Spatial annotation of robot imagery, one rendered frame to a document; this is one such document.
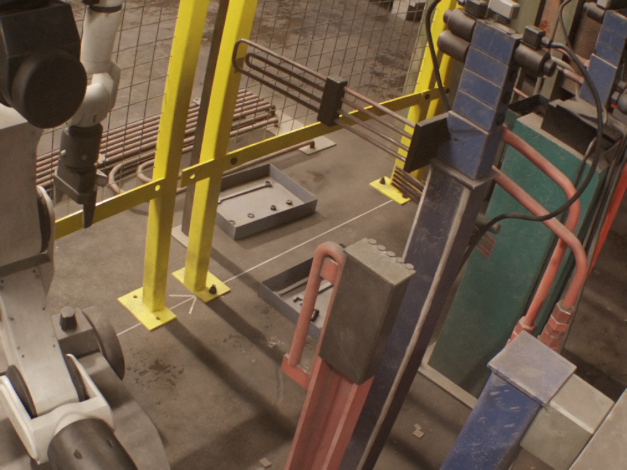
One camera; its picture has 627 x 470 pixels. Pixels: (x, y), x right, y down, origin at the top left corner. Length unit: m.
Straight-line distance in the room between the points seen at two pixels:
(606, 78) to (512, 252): 0.51
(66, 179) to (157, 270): 0.61
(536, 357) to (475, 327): 1.25
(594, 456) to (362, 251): 0.38
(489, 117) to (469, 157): 0.08
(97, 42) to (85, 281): 1.03
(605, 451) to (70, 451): 0.95
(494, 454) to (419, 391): 1.30
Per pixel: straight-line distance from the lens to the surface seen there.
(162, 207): 1.94
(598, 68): 1.84
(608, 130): 1.75
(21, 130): 1.31
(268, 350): 2.11
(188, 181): 1.95
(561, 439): 0.78
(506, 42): 1.15
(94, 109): 1.43
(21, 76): 1.06
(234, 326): 2.16
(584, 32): 4.35
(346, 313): 0.91
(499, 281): 1.95
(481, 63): 1.18
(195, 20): 1.72
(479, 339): 2.05
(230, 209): 2.60
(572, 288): 1.31
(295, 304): 2.27
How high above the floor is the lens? 1.44
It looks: 35 degrees down
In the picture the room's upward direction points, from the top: 14 degrees clockwise
